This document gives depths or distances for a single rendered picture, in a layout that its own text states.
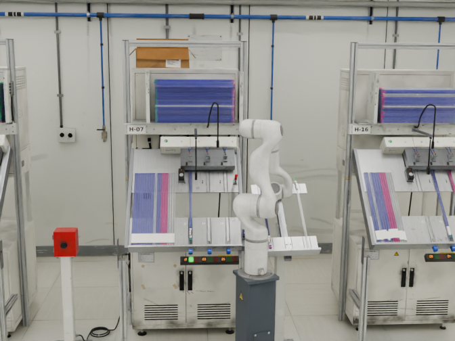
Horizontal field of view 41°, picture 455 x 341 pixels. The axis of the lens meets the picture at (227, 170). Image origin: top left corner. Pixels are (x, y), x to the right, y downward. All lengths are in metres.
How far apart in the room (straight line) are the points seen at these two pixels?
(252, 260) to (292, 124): 2.52
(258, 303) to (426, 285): 1.46
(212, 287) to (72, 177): 2.06
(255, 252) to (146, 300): 1.14
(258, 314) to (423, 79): 2.01
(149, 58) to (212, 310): 1.72
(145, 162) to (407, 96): 1.73
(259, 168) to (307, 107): 2.48
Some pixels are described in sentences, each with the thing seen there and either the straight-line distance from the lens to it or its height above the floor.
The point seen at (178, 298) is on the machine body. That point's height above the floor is 0.27.
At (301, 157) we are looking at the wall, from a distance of 5.56.
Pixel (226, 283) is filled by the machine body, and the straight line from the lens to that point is 4.02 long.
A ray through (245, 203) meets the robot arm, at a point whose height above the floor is 1.08.
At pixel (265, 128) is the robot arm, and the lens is 3.07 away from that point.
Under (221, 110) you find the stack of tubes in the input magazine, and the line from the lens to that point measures 3.90.
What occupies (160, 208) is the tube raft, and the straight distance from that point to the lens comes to 3.72.
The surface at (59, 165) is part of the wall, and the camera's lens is 5.59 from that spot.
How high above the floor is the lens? 1.84
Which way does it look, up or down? 11 degrees down
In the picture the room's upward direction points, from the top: straight up
